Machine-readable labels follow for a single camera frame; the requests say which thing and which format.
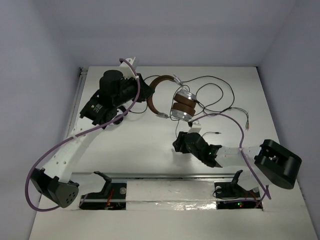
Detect thin black headphone cable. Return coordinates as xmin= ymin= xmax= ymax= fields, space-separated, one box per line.
xmin=169 ymin=84 xmax=251 ymax=137

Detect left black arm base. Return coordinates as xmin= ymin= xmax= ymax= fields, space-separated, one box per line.
xmin=79 ymin=171 xmax=127 ymax=211

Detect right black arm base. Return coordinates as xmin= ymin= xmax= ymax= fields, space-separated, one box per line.
xmin=212 ymin=170 xmax=263 ymax=210

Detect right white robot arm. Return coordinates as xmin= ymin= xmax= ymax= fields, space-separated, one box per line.
xmin=172 ymin=131 xmax=302 ymax=197

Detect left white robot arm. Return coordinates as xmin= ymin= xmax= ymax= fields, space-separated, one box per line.
xmin=24 ymin=69 xmax=153 ymax=212

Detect white black headphones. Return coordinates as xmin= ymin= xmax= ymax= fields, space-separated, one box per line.
xmin=103 ymin=105 xmax=127 ymax=129

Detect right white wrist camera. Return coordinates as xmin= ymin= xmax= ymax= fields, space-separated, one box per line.
xmin=187 ymin=120 xmax=202 ymax=134

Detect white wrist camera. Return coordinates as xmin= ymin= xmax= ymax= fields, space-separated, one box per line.
xmin=119 ymin=57 xmax=138 ymax=77
xmin=187 ymin=120 xmax=202 ymax=134

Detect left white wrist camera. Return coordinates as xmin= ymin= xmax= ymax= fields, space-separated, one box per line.
xmin=119 ymin=57 xmax=138 ymax=77

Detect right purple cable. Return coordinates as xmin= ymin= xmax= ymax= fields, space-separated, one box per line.
xmin=189 ymin=112 xmax=272 ymax=200

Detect purple cable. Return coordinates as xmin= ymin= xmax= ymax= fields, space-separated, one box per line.
xmin=26 ymin=57 xmax=143 ymax=212
xmin=189 ymin=112 xmax=272 ymax=200

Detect aluminium left rail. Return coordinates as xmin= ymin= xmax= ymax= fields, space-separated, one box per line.
xmin=61 ymin=66 xmax=89 ymax=141

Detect aluminium rail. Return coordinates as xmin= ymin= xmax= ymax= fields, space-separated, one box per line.
xmin=72 ymin=171 xmax=263 ymax=181
xmin=61 ymin=66 xmax=89 ymax=141

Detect aluminium front rail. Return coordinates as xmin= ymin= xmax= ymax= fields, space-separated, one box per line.
xmin=72 ymin=171 xmax=263 ymax=181

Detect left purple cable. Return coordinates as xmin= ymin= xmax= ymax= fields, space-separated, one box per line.
xmin=26 ymin=57 xmax=143 ymax=212

